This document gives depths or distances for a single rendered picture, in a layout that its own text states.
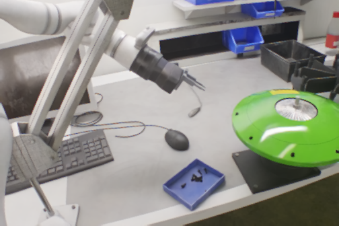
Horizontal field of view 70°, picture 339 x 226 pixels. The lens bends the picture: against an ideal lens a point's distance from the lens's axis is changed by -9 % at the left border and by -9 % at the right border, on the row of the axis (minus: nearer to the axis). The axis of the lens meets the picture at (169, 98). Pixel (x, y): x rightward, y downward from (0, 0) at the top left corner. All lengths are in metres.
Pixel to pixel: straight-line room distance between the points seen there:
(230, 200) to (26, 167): 0.46
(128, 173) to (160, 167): 0.09
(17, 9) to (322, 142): 0.66
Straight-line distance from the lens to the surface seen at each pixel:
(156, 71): 0.62
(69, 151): 0.88
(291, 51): 1.45
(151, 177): 0.74
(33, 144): 0.53
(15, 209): 0.81
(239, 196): 0.69
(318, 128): 0.64
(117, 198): 0.71
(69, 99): 0.53
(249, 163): 0.76
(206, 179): 0.72
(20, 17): 0.56
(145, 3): 1.36
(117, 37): 0.64
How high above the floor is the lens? 1.44
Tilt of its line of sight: 30 degrees down
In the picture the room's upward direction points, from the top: 6 degrees counter-clockwise
